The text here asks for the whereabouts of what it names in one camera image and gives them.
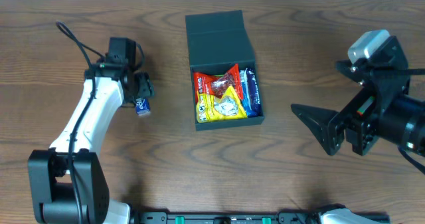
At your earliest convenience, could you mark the red snack bag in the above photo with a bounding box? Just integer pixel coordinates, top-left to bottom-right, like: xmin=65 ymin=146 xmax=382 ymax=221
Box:
xmin=193 ymin=64 xmax=244 ymax=102

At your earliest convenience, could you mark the yellow snack bag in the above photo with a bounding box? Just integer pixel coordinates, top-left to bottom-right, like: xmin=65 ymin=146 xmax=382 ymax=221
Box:
xmin=195 ymin=86 xmax=248 ymax=123

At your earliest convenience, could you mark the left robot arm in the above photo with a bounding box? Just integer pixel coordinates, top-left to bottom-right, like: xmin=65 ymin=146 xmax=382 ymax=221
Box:
xmin=28 ymin=37 xmax=155 ymax=223

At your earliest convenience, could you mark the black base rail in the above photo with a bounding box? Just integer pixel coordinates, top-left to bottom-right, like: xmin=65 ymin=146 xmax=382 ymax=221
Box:
xmin=131 ymin=203 xmax=391 ymax=224

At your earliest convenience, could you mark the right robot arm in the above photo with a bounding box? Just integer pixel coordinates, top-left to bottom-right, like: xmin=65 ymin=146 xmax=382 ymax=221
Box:
xmin=291 ymin=29 xmax=424 ymax=156

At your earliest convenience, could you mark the light blue cookie pack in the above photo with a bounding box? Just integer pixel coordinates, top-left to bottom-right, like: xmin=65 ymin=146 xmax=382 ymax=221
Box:
xmin=240 ymin=70 xmax=257 ymax=118

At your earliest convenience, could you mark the blue Eclipse mint box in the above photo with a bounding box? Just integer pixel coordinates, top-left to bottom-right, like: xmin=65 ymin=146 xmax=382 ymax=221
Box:
xmin=135 ymin=98 xmax=151 ymax=116

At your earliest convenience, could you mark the dark blue Dairy Milk bar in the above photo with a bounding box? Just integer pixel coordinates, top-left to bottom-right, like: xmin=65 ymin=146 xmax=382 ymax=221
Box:
xmin=245 ymin=68 xmax=262 ymax=116

